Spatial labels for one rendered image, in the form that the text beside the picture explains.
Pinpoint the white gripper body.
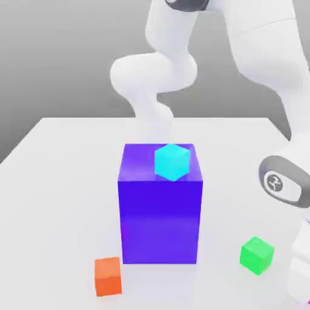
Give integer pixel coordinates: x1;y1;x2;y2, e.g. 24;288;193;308
288;256;310;302

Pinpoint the small green cube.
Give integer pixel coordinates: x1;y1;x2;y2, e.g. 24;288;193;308
239;236;275;276

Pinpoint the small cyan cube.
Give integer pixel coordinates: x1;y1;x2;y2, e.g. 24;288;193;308
154;143;191;182

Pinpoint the small orange cube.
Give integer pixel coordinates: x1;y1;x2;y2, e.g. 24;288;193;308
94;257;122;297

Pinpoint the large blue box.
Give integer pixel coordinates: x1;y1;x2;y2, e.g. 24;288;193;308
117;143;203;265

